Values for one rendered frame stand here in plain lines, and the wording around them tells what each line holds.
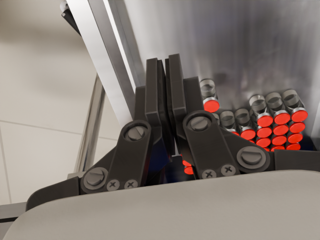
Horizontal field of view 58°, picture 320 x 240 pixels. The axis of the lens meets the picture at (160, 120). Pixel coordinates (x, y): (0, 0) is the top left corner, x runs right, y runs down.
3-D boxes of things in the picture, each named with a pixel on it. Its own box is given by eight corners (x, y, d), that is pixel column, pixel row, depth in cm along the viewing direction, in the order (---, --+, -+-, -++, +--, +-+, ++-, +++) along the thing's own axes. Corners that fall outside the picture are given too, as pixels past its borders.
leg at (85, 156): (121, 55, 129) (98, 215, 74) (102, 58, 130) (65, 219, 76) (115, 36, 123) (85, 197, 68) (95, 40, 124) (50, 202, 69)
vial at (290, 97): (295, 99, 42) (307, 121, 39) (279, 101, 43) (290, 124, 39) (297, 87, 41) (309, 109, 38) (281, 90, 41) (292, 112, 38)
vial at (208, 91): (215, 89, 41) (220, 110, 38) (199, 92, 41) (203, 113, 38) (214, 77, 39) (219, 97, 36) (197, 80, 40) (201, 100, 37)
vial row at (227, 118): (293, 110, 44) (305, 132, 41) (177, 127, 46) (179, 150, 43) (295, 99, 42) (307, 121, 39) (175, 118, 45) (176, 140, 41)
